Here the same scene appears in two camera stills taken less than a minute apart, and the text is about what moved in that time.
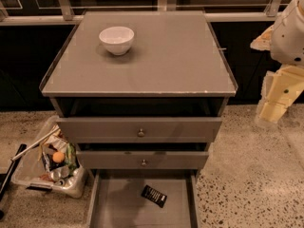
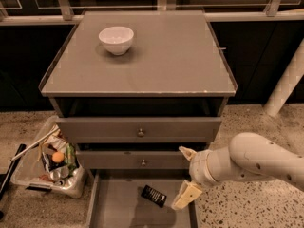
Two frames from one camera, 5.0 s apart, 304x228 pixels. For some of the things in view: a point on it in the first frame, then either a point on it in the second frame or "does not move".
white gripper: (289, 37) → (199, 167)
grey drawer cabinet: (142, 122) does not move
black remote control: (154, 195) does not move
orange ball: (58, 157) does not move
